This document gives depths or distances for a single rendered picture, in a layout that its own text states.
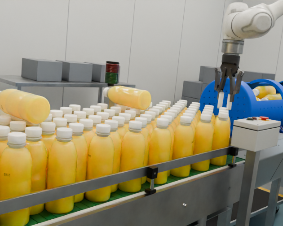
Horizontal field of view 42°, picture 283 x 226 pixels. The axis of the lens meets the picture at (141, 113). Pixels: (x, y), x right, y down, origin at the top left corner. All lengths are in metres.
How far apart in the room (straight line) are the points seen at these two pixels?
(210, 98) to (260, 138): 0.52
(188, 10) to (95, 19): 2.00
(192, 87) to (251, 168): 4.63
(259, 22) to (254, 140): 0.42
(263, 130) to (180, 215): 0.44
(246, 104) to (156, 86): 4.62
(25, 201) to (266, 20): 1.02
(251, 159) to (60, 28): 3.97
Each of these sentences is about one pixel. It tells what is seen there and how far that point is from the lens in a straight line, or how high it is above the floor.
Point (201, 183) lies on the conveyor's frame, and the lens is 1.36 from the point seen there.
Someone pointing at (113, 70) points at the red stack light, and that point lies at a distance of 1.69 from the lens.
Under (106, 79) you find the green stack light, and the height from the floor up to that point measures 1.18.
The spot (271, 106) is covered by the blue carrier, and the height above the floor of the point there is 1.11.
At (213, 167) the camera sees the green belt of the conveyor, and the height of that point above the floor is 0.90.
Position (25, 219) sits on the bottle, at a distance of 0.91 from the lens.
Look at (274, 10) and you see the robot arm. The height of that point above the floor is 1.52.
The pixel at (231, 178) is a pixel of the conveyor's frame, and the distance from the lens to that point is 1.55.
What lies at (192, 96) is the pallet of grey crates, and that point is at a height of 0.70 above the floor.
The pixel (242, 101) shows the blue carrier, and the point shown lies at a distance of 1.79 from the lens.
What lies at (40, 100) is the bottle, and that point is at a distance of 0.96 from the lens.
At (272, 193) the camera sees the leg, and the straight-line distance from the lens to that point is 2.90.
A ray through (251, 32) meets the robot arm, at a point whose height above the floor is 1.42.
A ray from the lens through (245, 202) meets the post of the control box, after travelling 1.56.
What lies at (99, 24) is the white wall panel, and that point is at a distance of 5.46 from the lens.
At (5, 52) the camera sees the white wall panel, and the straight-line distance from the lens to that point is 4.78.
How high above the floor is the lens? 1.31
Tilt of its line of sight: 9 degrees down
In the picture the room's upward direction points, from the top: 6 degrees clockwise
